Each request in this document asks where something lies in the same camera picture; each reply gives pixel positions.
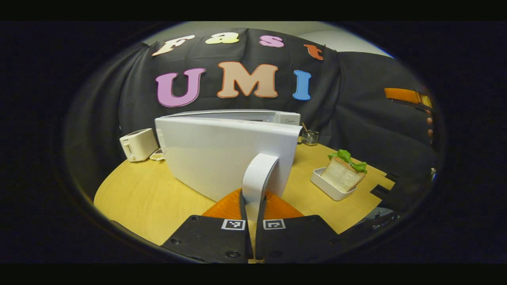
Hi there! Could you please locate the white rectangular tray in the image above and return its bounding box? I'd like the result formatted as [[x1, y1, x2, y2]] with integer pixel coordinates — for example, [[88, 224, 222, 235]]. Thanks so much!
[[310, 167, 357, 201]]

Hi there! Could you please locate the white toaster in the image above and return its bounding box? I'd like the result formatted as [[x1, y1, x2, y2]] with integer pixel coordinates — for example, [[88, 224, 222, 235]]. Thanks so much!
[[120, 128, 159, 162]]

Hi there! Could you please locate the white microwave oven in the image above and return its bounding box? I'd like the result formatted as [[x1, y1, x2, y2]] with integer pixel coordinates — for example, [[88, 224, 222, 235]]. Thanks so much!
[[154, 109, 303, 222]]

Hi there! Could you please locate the toast sandwich with green lettuce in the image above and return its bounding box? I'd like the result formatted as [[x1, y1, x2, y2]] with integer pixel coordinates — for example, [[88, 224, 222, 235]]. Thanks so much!
[[320, 149, 368, 193]]

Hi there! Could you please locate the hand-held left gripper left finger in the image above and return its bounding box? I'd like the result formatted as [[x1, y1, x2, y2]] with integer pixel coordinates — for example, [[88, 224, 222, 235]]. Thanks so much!
[[162, 188, 254, 264]]

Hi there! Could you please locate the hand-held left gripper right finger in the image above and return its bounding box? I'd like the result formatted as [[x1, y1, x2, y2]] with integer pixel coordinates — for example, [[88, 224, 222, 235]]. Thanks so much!
[[255, 190, 349, 264]]

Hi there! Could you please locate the black backdrop cloth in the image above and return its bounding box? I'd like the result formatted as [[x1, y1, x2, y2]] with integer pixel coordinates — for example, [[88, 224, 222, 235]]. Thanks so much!
[[65, 28, 440, 198]]

